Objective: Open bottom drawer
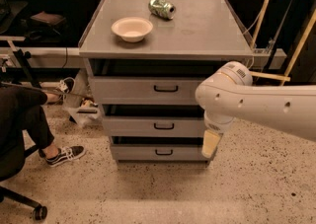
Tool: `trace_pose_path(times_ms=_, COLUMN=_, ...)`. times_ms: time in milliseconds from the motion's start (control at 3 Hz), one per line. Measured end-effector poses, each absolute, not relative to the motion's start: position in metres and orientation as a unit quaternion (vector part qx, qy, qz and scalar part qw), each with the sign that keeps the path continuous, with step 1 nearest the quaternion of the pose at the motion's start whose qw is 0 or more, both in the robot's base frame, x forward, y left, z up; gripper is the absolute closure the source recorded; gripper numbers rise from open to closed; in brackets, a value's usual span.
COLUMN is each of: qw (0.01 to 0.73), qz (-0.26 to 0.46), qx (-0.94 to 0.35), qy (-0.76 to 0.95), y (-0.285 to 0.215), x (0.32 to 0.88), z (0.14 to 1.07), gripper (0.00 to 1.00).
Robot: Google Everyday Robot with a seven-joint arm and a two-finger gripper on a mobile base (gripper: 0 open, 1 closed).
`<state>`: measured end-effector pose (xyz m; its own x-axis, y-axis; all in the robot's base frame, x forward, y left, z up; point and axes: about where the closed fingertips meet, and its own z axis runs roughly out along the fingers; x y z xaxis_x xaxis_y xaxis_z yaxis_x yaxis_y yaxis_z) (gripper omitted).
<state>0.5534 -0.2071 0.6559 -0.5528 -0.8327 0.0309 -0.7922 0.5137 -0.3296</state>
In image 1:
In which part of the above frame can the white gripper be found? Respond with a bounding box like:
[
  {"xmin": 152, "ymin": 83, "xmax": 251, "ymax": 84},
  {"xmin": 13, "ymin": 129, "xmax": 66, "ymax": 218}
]
[{"xmin": 201, "ymin": 112, "xmax": 234, "ymax": 158}]

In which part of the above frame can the grey bottom drawer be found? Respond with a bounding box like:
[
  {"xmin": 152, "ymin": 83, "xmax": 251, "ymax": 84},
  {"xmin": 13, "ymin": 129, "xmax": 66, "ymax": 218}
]
[{"xmin": 111, "ymin": 136, "xmax": 217, "ymax": 162}]

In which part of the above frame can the grey drawer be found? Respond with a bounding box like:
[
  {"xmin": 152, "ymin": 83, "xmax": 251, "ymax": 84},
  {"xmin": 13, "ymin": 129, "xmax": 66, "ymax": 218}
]
[
  {"xmin": 87, "ymin": 59, "xmax": 231, "ymax": 106},
  {"xmin": 111, "ymin": 136, "xmax": 217, "ymax": 162},
  {"xmin": 102, "ymin": 105, "xmax": 205, "ymax": 137}
]

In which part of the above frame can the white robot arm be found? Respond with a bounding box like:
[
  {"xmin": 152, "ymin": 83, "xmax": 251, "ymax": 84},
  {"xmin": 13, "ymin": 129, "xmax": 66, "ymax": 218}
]
[{"xmin": 196, "ymin": 61, "xmax": 316, "ymax": 158}]

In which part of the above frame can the grey middle drawer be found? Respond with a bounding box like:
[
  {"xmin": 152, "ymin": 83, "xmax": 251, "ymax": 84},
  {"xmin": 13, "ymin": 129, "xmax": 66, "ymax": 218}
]
[{"xmin": 102, "ymin": 105, "xmax": 205, "ymax": 137}]

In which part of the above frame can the grey drawer cabinet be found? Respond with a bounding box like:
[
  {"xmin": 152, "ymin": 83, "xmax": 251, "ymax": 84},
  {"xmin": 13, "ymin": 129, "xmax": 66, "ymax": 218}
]
[{"xmin": 78, "ymin": 0, "xmax": 255, "ymax": 167}]

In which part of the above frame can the grey top drawer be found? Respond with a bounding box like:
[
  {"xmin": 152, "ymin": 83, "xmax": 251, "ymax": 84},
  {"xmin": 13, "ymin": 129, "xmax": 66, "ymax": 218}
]
[{"xmin": 87, "ymin": 59, "xmax": 231, "ymax": 106}]

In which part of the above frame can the black white sneaker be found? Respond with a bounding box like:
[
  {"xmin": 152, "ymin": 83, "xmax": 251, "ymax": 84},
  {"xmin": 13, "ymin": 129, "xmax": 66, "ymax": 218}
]
[
  {"xmin": 55, "ymin": 77, "xmax": 75, "ymax": 98},
  {"xmin": 45, "ymin": 146, "xmax": 86, "ymax": 167}
]

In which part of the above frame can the crushed green soda can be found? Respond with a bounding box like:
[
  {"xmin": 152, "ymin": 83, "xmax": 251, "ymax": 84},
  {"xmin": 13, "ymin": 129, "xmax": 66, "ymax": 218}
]
[{"xmin": 148, "ymin": 0, "xmax": 176, "ymax": 20}]

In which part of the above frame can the black office chair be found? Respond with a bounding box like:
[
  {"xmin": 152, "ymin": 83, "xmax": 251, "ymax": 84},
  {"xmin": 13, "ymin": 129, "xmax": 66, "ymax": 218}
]
[{"xmin": 0, "ymin": 145, "xmax": 48, "ymax": 222}]

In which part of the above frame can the seated person in black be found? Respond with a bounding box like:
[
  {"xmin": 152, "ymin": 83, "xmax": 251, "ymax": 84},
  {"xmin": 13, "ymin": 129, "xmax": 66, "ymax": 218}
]
[{"xmin": 0, "ymin": 87, "xmax": 54, "ymax": 179}]

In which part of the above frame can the brown box on shelf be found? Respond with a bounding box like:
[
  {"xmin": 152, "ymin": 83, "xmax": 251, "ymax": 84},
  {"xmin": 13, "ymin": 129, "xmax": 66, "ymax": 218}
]
[{"xmin": 30, "ymin": 11, "xmax": 66, "ymax": 27}]

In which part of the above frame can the wooden A-frame stand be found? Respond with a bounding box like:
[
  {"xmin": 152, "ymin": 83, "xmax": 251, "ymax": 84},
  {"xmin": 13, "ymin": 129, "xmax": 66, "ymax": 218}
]
[{"xmin": 243, "ymin": 0, "xmax": 316, "ymax": 87}]

